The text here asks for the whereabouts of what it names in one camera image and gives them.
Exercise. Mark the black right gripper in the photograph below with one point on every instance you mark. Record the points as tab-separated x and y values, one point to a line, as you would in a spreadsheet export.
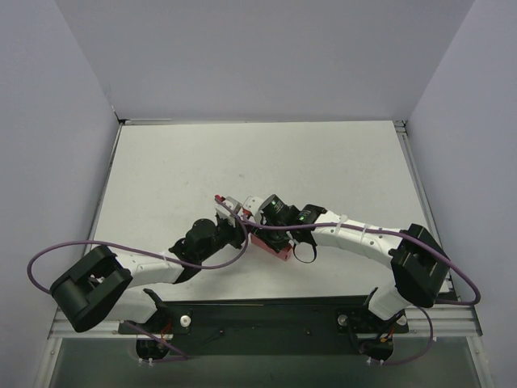
262	233

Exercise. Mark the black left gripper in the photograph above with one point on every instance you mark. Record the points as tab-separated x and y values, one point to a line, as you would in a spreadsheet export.
235	233

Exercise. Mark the pink paper box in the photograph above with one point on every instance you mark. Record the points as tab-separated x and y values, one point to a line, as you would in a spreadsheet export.
283	252

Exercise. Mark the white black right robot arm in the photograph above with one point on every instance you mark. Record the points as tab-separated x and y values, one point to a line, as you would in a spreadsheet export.
417	275

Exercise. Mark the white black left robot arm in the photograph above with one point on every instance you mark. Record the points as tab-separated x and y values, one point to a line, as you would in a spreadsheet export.
90	289

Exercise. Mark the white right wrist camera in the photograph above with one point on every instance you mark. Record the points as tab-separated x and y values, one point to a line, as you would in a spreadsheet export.
251	208

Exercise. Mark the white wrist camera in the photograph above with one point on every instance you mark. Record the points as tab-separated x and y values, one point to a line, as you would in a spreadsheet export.
227	208
251	208

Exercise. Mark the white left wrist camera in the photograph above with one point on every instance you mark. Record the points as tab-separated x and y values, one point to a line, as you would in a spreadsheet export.
227	208

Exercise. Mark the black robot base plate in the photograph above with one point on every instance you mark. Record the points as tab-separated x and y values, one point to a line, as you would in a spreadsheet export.
306	326

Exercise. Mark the aluminium table frame rail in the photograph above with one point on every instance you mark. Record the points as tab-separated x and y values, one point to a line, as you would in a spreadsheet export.
402	135

